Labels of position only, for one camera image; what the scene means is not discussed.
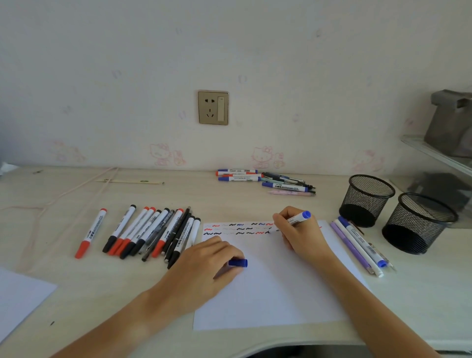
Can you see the white slim pen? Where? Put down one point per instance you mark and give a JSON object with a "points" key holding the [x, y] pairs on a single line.
{"points": [[358, 250]]}

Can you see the paper-wrapped chopsticks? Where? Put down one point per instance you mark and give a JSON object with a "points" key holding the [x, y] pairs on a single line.
{"points": [[129, 181]]}

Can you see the person's right hand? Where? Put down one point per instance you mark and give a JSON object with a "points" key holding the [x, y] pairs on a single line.
{"points": [[306, 236]]}

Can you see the light wooden table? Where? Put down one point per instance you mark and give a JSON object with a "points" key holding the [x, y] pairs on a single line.
{"points": [[73, 287]]}

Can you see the pile of assorted pens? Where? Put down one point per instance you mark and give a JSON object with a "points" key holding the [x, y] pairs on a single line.
{"points": [[239, 178]]}

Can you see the black slim pen silver tip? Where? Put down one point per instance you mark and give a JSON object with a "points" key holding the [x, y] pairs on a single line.
{"points": [[179, 236], [187, 211]]}

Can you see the clear acrylic rack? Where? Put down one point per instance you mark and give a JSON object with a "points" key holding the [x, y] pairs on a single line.
{"points": [[431, 151]]}

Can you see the person's right forearm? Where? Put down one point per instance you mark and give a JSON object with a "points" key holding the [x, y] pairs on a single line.
{"points": [[376, 313]]}

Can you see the blue marker cap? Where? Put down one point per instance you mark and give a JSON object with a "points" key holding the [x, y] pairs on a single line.
{"points": [[238, 263]]}

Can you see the person's left hand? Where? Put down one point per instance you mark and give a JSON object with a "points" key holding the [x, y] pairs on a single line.
{"points": [[191, 280]]}

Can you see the blank white paper sheet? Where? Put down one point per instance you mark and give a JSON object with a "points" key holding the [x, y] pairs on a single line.
{"points": [[20, 298]]}

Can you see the purple slim pen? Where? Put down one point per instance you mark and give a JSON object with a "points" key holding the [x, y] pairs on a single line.
{"points": [[350, 246]]}

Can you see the white paper sheet with squiggles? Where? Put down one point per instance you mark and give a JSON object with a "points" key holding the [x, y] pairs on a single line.
{"points": [[273, 295]]}

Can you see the small white scrap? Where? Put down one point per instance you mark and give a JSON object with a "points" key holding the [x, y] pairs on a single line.
{"points": [[7, 168]]}

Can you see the gold wall socket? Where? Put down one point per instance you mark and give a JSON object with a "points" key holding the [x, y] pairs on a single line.
{"points": [[207, 108]]}

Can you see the black mesh cup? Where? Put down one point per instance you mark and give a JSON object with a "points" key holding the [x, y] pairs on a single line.
{"points": [[365, 201], [418, 223]]}

